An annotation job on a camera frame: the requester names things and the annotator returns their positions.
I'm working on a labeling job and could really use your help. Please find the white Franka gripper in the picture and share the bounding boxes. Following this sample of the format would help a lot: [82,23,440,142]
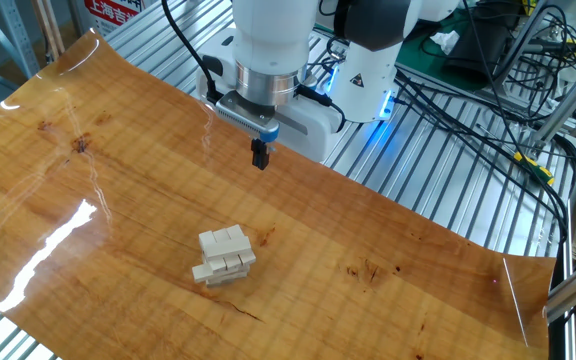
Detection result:
[196,27,346,172]

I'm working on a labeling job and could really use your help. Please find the green cutting mat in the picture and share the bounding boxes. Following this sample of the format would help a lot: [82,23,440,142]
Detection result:
[396,0,537,94]

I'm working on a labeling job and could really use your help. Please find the glossy wood pattern mat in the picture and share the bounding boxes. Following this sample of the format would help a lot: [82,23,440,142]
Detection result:
[0,27,557,360]

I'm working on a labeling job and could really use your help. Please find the red white printed sign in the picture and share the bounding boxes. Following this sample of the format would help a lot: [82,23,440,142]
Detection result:
[83,0,145,37]

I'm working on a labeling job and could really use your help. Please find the crumpled white paper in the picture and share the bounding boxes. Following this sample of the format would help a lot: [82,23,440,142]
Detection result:
[429,29,462,56]

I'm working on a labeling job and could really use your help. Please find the black pouch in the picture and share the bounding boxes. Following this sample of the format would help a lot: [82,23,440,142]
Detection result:
[441,0,519,85]

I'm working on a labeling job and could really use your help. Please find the brown wooden strip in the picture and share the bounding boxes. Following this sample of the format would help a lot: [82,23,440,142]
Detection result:
[41,0,68,57]
[30,0,62,64]

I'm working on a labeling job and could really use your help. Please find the grey perforated shelf upright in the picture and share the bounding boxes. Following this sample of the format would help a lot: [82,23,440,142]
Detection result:
[0,0,42,80]

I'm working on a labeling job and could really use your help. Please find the grey metal stand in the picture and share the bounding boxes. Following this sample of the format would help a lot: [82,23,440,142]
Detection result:
[487,0,567,99]

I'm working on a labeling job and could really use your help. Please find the silver camera with blue cap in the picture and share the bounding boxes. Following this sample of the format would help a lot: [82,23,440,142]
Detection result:
[214,89,281,145]

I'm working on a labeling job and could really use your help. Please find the black camera cable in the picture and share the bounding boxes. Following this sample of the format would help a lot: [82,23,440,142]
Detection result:
[160,0,223,105]

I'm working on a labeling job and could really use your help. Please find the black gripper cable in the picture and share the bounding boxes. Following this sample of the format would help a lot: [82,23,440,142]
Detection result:
[295,83,348,135]

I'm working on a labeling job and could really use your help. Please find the thick black cable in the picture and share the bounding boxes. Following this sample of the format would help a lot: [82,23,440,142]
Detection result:
[395,69,572,241]

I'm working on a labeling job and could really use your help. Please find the yellow black handled screwdriver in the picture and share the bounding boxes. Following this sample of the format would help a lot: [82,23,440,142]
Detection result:
[475,122,557,187]

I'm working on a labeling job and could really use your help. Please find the slanted aluminium profile post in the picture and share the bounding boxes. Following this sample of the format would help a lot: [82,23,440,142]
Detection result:
[530,59,576,149]

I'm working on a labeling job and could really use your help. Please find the silver vertical frame rail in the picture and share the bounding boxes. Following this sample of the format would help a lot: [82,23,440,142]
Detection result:
[560,199,576,360]

